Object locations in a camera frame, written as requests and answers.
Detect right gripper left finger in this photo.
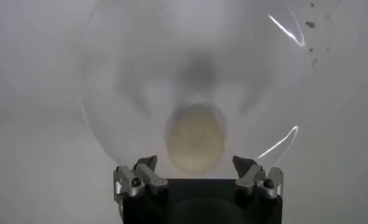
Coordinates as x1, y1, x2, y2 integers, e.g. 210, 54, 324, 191
113, 154, 169, 198

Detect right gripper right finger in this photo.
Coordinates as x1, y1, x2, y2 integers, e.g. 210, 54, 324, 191
232, 155, 285, 199

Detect white steamed baozi bun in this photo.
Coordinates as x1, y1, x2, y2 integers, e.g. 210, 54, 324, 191
165, 103, 227, 176

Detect large white round plate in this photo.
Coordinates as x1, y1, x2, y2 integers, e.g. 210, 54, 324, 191
79, 0, 313, 180

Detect scattered brown crumbs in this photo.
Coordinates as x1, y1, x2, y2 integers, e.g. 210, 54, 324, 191
304, 1, 333, 72

